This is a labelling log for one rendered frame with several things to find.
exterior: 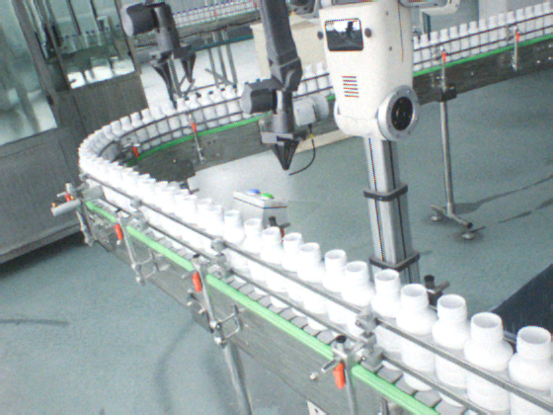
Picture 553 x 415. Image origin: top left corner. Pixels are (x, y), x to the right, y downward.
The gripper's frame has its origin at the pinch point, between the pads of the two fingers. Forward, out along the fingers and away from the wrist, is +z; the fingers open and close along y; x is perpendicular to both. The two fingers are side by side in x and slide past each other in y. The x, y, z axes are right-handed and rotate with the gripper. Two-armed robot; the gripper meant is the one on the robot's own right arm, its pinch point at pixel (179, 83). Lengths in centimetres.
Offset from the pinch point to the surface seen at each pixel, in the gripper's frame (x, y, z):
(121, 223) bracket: -3.7, 26.1, 32.3
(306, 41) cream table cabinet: -262, -259, 43
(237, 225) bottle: 42, 15, 25
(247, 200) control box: 25.7, 2.4, 28.3
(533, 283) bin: 85, -26, 46
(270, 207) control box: 32.4, 0.4, 29.8
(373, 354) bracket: 85, 20, 34
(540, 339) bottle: 108, 13, 24
